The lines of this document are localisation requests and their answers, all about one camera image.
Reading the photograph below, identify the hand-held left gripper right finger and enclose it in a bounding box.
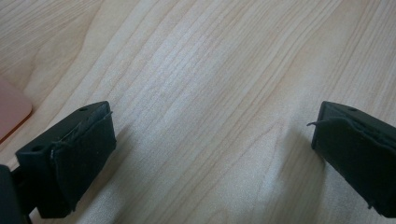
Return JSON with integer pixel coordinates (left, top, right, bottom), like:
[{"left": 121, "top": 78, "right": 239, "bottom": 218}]
[{"left": 306, "top": 100, "right": 396, "bottom": 218}]

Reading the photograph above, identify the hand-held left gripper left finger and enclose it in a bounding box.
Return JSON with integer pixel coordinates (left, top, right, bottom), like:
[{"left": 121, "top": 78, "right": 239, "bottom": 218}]
[{"left": 15, "top": 100, "right": 118, "bottom": 219}]

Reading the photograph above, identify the pink plastic basket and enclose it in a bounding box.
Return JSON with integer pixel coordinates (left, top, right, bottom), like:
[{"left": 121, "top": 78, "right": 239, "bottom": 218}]
[{"left": 0, "top": 77, "right": 34, "bottom": 145}]

